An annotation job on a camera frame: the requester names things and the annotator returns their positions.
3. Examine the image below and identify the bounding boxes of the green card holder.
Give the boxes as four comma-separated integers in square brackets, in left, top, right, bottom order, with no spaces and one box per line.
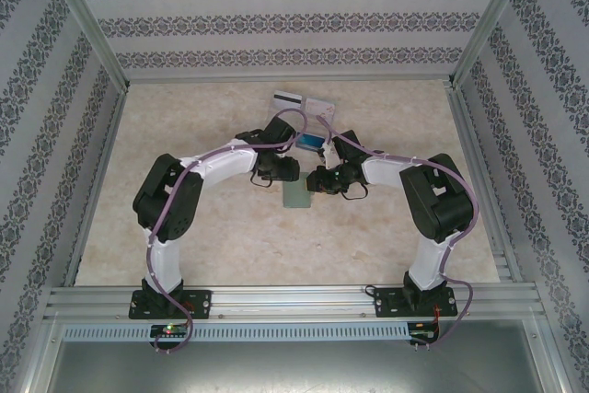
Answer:
[281,170,318,210]

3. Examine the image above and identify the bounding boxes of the magnetic stripe card stack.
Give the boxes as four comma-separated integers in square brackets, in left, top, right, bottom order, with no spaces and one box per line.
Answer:
[272,90,304,111]

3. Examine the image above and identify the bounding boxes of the blue printed card stack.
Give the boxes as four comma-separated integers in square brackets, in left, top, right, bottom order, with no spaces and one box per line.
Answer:
[296,133,326,151]

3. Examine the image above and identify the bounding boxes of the controller board with LED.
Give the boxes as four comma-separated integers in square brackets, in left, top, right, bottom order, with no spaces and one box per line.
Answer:
[409,321,443,341]
[150,323,191,338]

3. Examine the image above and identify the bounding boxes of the grey metal panel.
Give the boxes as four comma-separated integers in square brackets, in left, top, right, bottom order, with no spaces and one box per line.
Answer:
[27,314,567,393]

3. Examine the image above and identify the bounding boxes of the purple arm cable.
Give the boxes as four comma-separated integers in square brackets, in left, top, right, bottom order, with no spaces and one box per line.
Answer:
[314,114,479,352]
[144,108,308,355]

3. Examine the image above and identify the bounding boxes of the aluminium back rail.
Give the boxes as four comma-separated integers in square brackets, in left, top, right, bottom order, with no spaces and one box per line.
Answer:
[123,71,456,87]

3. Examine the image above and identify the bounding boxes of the aluminium side rail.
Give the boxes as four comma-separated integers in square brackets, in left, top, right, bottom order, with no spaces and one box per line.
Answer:
[448,82,525,286]
[62,87,133,288]

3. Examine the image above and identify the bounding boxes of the aluminium mounting rail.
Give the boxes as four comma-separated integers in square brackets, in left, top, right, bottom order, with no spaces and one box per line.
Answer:
[43,285,547,320]

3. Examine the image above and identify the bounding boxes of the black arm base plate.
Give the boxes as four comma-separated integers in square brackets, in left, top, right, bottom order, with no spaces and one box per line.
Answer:
[373,286,456,319]
[128,289,213,320]

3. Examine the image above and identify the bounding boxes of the grey slotted cable duct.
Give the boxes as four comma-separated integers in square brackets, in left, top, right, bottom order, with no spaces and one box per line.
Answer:
[62,322,411,341]

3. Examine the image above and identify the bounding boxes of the aluminium frame post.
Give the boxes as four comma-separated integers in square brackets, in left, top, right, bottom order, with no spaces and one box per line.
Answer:
[448,0,539,90]
[39,0,133,93]

